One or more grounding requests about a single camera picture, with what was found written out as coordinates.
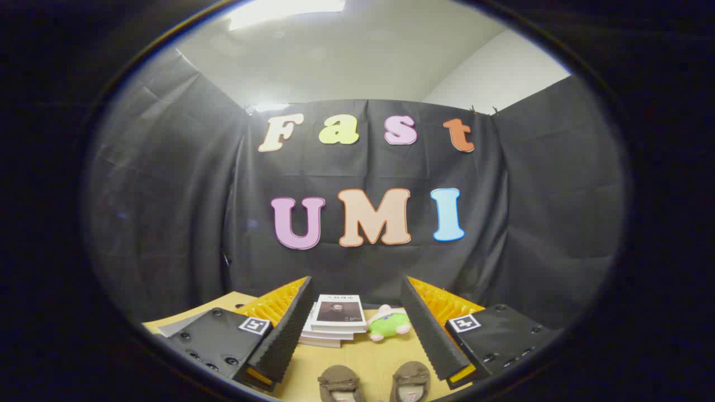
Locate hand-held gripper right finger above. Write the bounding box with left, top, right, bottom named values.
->
left=399, top=275, right=563, bottom=390

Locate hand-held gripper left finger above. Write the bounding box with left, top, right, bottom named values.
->
left=166, top=275, right=316, bottom=393

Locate brown fuzzy shoe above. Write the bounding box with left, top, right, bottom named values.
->
left=389, top=361, right=431, bottom=402
left=317, top=365, right=366, bottom=402

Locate green plush toy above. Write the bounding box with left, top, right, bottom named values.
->
left=368, top=304, right=412, bottom=342

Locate white book portrait cover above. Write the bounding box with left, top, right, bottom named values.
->
left=311, top=294, right=368, bottom=334

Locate black backdrop cloth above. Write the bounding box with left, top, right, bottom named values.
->
left=84, top=47, right=626, bottom=330

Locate ceiling light panel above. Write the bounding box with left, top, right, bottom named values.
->
left=228, top=0, right=347, bottom=31

